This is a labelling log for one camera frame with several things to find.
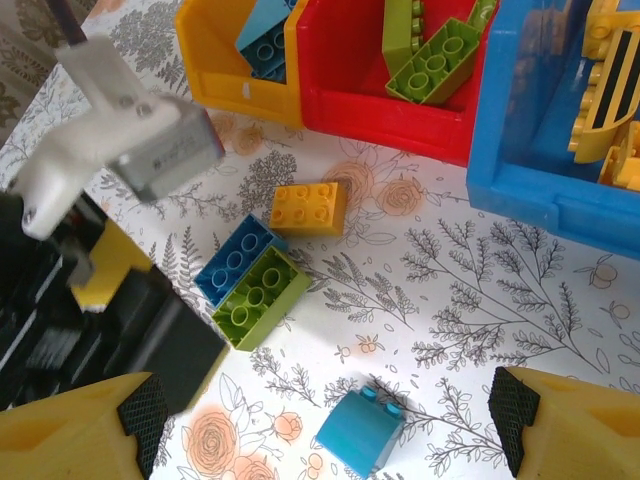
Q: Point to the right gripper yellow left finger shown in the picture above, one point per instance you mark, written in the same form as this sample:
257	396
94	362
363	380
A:
65	440

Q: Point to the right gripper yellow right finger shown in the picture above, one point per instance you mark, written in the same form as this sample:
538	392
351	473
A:
580	435

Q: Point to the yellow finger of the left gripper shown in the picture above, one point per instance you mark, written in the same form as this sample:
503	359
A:
112	265

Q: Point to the yellow-orange lego brick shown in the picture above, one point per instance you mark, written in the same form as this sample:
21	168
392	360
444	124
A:
305	207
602	22
620	170

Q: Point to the yellow black striped lego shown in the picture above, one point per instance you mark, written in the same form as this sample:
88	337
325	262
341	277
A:
612	90

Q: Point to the small green lego brick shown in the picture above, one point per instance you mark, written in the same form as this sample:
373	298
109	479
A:
484	14

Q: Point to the floral patterned table covering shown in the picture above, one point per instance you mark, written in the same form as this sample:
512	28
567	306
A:
500	310

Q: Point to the yellow plastic bin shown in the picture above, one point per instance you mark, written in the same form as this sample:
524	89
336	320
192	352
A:
225	90

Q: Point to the small blue lego brick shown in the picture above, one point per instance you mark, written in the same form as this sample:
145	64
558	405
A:
355	435

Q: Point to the red plastic bin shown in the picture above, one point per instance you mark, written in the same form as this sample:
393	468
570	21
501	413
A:
360	110

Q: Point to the blue plastic bin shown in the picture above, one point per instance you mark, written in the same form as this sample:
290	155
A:
510	150

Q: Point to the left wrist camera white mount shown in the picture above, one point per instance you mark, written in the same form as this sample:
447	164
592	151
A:
100	125

